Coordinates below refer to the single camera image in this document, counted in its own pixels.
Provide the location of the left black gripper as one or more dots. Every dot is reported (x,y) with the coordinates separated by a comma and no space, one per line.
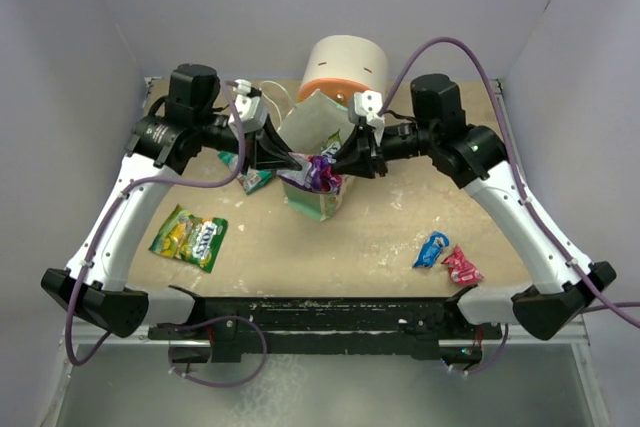
(266,150)

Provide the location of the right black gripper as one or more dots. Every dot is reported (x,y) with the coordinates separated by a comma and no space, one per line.
(357,155)

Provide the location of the green Foxs candy bag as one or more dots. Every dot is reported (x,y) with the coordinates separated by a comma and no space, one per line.
(332,145)

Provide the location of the purple berry candy bag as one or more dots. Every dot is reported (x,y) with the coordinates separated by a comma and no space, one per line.
(316,176)

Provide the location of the green Fresh paper bag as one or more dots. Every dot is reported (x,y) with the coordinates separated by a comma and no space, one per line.
(314,130)

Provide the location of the small blue snack packet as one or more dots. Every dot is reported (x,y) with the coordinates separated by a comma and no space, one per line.
(431,250)

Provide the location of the small red snack packet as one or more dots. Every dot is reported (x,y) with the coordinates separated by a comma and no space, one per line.
(461,271)

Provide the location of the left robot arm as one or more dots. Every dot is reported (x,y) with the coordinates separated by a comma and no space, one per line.
(199,111)

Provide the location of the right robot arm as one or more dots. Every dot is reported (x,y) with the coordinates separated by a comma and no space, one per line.
(564,280)

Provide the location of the large green Foxs bag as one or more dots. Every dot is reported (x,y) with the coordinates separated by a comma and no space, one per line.
(189,238)

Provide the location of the teal snack packet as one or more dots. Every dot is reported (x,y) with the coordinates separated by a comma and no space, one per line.
(251,180)

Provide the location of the pastel mini drawer cabinet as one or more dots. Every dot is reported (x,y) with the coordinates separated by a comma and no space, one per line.
(341,65)

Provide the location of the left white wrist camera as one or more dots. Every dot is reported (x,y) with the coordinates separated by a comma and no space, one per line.
(252,112)

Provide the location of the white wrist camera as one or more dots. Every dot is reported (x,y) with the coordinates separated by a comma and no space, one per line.
(252,112)
(366,105)

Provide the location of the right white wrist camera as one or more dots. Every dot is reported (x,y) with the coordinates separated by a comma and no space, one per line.
(366,105)

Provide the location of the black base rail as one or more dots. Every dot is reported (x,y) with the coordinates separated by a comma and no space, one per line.
(423,328)

